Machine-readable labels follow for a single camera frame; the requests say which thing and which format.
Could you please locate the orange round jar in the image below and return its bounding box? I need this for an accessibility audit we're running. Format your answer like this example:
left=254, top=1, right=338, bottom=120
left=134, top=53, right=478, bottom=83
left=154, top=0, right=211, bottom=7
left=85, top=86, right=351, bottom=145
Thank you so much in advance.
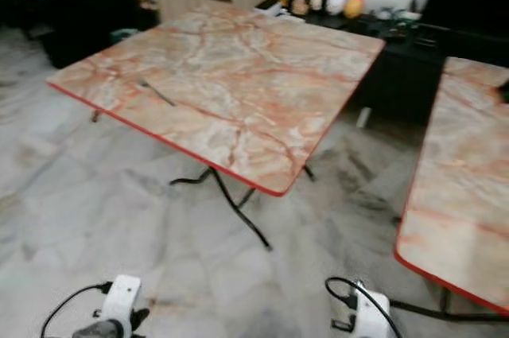
left=344, top=0, right=367, bottom=19

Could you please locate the dark jar red lid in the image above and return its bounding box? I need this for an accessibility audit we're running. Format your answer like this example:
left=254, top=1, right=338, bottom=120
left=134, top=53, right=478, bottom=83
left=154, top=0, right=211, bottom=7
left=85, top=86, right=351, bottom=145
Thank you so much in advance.
left=290, top=0, right=311, bottom=18

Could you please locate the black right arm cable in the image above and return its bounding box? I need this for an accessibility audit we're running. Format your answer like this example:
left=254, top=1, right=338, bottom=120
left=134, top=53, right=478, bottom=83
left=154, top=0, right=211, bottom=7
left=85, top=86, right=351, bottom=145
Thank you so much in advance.
left=324, top=276, right=402, bottom=338

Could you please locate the green box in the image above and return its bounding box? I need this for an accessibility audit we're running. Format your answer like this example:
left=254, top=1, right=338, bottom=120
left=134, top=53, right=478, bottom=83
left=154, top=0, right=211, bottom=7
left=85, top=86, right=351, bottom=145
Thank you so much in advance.
left=111, top=28, right=140, bottom=45

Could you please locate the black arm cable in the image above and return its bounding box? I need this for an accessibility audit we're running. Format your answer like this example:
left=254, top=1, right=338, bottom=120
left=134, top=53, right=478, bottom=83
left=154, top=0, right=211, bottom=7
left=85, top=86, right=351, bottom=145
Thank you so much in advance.
left=324, top=276, right=402, bottom=338
left=40, top=281, right=114, bottom=338

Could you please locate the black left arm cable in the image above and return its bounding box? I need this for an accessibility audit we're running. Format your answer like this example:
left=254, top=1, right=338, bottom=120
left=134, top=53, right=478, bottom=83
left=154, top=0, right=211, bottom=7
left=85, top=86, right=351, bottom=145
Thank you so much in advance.
left=40, top=281, right=114, bottom=338

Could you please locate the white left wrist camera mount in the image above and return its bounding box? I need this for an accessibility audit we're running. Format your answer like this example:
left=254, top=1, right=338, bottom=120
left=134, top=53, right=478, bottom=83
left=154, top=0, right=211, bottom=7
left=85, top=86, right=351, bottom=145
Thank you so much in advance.
left=111, top=274, right=146, bottom=331

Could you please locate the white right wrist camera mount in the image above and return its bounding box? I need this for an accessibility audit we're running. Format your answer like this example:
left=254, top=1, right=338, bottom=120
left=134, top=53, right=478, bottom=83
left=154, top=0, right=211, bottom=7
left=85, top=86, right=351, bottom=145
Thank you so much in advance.
left=352, top=282, right=390, bottom=338

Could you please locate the black upright piano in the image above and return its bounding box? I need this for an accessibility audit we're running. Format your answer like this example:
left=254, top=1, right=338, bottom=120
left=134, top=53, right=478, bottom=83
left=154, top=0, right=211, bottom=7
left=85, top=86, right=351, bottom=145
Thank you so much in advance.
left=40, top=0, right=156, bottom=68

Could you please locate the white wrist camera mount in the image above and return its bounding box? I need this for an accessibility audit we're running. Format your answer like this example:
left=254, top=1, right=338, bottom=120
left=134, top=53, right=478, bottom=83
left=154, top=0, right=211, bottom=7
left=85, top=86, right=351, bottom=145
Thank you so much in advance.
left=352, top=282, right=390, bottom=338
left=111, top=274, right=146, bottom=331

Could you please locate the black low TV console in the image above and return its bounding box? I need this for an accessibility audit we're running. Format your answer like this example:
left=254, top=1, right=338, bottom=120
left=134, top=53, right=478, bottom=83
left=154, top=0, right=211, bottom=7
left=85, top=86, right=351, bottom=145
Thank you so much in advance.
left=258, top=0, right=509, bottom=128

